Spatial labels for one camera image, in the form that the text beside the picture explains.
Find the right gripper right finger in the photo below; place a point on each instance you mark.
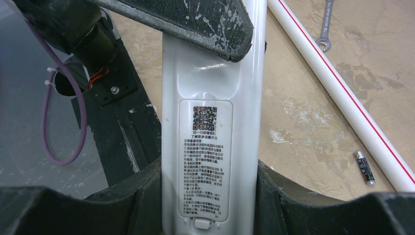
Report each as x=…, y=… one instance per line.
x=283, y=207

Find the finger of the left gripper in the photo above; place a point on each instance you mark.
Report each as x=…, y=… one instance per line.
x=220, y=27

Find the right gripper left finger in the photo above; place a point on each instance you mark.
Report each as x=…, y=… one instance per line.
x=131, y=207

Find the white remote control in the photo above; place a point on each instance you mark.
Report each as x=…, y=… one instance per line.
x=210, y=124

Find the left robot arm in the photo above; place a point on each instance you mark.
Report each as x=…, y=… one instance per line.
x=64, y=22

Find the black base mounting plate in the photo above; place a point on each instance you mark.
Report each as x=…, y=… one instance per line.
x=123, y=122

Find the silver open-end wrench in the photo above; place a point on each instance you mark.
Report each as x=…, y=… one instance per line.
x=323, y=40

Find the white PVC pipe frame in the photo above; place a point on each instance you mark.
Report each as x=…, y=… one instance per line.
x=376, y=142

